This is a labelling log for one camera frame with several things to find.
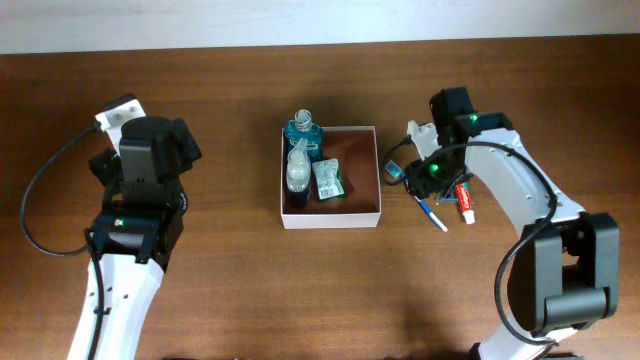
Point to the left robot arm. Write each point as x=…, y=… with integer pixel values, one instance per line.
x=131, y=240

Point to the blue white toothbrush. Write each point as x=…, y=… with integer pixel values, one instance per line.
x=397, y=173

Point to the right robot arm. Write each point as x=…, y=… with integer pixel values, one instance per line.
x=562, y=275

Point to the green dental floss pack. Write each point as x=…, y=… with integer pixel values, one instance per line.
x=328, y=179

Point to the blue mouthwash bottle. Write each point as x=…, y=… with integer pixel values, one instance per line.
x=303, y=127

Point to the red green toothpaste tube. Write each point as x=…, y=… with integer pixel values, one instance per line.
x=465, y=204

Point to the white cardboard box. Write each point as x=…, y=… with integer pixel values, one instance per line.
x=355, y=148

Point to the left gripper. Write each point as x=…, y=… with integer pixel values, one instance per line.
x=108, y=169

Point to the clear spray bottle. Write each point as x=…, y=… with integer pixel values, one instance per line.
x=298, y=174

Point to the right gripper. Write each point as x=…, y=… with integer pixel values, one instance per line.
x=422, y=181

